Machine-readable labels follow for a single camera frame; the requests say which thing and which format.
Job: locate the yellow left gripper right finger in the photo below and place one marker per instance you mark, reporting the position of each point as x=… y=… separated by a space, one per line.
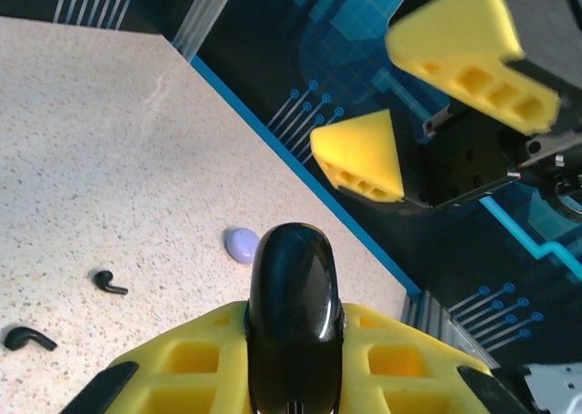
x=409 y=377

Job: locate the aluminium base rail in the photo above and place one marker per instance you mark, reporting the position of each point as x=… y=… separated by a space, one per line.
x=450 y=332

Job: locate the aluminium frame post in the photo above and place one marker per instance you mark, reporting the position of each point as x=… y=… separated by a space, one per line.
x=204 y=18

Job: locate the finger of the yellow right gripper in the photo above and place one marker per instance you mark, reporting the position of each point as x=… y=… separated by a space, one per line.
x=454 y=36
x=359 y=154

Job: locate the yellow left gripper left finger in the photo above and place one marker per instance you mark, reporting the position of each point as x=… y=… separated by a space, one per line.
x=182 y=377

